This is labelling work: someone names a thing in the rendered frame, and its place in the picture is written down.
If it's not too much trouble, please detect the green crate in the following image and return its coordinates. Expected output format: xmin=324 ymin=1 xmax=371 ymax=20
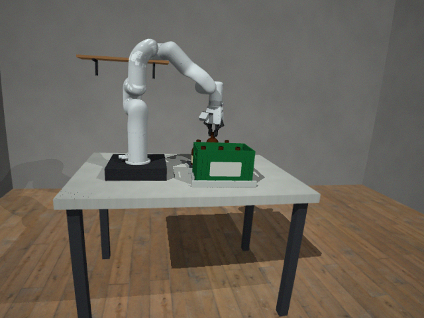
xmin=192 ymin=142 xmax=256 ymax=181

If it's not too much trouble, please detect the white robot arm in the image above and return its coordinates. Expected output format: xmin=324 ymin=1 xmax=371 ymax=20
xmin=119 ymin=39 xmax=224 ymax=165

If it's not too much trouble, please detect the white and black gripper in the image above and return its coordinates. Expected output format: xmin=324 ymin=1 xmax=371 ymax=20
xmin=203 ymin=105 xmax=224 ymax=137

